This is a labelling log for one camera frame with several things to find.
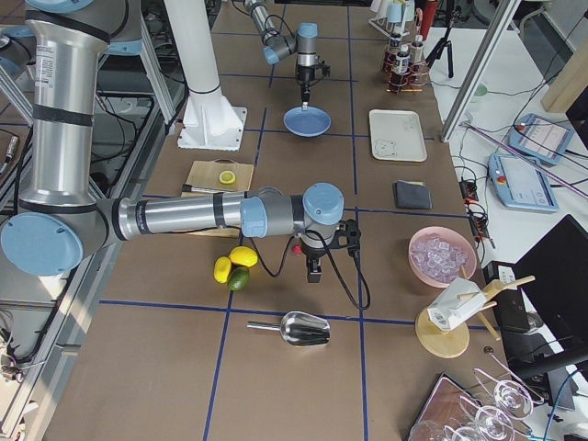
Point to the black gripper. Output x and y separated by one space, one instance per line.
314 251
303 74

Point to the dark drink bottle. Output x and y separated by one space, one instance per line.
394 46
402 59

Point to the copper wire bottle rack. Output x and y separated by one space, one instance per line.
414 80

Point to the yellow lemon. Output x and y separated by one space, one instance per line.
222 269
243 256

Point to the wine glass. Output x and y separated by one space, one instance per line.
490 422
509 395

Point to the blue plate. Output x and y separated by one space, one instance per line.
309 122

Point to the green lime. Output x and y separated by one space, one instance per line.
238 278

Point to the aluminium frame post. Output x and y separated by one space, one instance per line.
489 44

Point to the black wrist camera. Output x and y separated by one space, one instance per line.
348 236

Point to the wooden cutting board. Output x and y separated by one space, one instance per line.
207 177

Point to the pink bowl of ice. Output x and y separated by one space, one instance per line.
438 255

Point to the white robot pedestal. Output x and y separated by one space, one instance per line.
210 121

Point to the cream bear tray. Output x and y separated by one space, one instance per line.
396 135

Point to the metal scoop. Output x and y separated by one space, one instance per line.
298 328

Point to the grey folded cloth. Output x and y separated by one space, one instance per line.
411 195

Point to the black tripod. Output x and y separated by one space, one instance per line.
445 44

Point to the blue teach pendant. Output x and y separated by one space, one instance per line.
540 138
519 185

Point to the black monitor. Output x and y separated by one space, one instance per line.
558 262

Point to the half lemon slice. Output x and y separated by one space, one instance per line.
227 177

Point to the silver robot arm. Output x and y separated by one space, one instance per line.
280 42
61 223

